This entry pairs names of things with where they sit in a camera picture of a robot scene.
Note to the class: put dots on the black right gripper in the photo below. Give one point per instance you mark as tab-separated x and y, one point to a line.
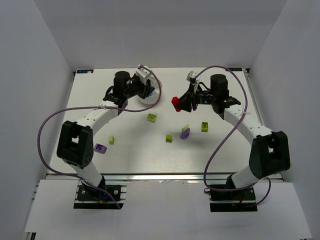
192	97

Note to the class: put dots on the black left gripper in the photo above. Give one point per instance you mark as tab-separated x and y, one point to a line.
145	88

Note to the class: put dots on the red lego brick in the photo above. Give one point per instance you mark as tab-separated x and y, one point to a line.
175	102

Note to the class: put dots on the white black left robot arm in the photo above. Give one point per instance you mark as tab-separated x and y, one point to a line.
76	140

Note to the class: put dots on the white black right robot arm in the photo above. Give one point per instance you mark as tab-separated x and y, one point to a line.
231	111

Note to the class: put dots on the white round divided container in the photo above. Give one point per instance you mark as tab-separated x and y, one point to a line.
151	100

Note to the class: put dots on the light green half-round lego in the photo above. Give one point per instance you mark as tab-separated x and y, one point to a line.
186	128

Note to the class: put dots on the light green upturned lego brick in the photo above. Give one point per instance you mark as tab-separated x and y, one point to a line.
151	118

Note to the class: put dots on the lime lego brick far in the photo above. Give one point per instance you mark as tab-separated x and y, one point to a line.
204	127

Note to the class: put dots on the purple half-round lego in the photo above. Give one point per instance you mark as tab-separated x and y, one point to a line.
185	133

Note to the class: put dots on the small lime lego brick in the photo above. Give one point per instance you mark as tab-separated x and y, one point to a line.
168	138

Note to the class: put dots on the small lime lego left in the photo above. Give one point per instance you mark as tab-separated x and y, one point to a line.
111	139

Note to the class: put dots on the purple lego brick left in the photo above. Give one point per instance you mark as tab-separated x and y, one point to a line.
100	148

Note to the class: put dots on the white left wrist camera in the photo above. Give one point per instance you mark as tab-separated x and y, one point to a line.
143	75

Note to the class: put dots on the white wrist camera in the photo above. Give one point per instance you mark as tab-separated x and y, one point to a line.
193	80
143	75

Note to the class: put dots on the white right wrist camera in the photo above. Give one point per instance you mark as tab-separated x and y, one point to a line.
193	80

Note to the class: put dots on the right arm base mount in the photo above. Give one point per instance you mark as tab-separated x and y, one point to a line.
232	201

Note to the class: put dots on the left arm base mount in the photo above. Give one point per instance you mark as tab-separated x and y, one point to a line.
91	199

